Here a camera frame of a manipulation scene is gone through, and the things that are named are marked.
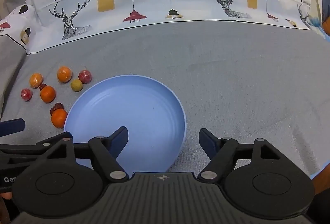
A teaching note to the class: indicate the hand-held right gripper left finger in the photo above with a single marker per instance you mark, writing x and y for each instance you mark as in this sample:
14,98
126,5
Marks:
123,136

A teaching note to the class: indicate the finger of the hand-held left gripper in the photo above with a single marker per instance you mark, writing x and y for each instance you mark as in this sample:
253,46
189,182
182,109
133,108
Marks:
13,126
25,149

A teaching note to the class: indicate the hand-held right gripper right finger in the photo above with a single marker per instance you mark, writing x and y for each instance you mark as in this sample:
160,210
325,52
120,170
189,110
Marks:
206,142

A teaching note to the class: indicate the blue plate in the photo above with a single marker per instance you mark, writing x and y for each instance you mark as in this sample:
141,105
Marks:
134,110

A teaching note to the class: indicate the bare orange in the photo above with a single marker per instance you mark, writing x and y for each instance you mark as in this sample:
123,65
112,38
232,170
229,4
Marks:
48,94
58,118

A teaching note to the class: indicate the dark red date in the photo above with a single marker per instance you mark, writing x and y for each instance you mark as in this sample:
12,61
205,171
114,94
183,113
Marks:
56,107
43,86

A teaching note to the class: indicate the plastic-wrapped red fruit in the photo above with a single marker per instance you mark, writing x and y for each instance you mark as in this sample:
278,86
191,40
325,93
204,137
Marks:
26,94
85,76

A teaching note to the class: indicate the person's left hand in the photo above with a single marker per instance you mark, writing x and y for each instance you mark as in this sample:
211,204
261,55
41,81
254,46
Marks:
4,195

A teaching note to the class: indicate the plastic-wrapped orange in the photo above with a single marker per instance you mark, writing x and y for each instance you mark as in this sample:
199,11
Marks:
64,74
35,80

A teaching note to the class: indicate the yellow-green round fruit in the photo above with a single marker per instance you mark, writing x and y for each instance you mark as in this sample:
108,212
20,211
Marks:
76,85

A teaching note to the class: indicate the grey sofa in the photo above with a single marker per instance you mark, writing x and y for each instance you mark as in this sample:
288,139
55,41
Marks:
232,72

